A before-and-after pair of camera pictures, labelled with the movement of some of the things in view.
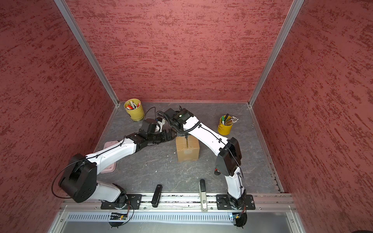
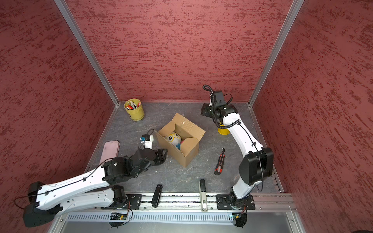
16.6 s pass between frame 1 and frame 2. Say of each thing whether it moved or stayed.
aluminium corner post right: stayed
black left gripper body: moved
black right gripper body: moved
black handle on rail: stayed
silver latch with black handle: stayed
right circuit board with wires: stayed
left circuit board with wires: stayed
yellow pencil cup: stayed
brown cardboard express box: moved
